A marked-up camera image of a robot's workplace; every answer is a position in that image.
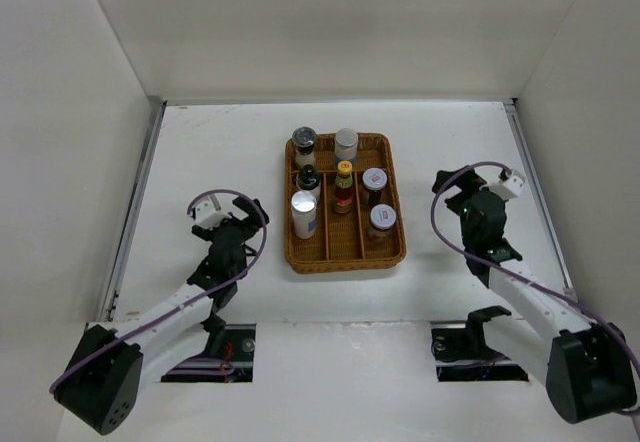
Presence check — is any silver-lid salt shaker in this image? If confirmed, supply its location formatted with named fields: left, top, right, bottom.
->
left=290, top=190, right=317, bottom=240
left=334, top=128, right=359, bottom=165

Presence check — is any black-cap white spice jar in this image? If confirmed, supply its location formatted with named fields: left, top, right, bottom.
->
left=296, top=164, right=322, bottom=201

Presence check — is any clear-lid white spice jar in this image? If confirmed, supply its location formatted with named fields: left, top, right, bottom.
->
left=292, top=126, right=317, bottom=169

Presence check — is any red-label spice jar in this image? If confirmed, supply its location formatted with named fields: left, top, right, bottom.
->
left=362, top=167, right=388, bottom=207
left=367, top=204, right=397, bottom=242

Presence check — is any yellow-cap red sauce bottle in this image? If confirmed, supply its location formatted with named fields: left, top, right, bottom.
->
left=333, top=160, right=355, bottom=214

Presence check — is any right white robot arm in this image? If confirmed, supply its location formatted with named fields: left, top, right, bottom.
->
left=432, top=163, right=639, bottom=424

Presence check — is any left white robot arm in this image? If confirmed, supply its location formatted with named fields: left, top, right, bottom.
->
left=49, top=189, right=269, bottom=435

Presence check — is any brown wicker tray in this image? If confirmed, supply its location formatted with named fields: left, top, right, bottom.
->
left=283, top=132, right=406, bottom=274

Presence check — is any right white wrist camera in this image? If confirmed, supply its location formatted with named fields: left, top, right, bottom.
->
left=488, top=170, right=526, bottom=201

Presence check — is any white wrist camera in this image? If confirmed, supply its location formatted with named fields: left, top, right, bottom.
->
left=488, top=170, right=526, bottom=201
left=187, top=195, right=231, bottom=229

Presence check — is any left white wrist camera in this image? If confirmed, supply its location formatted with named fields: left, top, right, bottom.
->
left=187, top=195, right=231, bottom=229

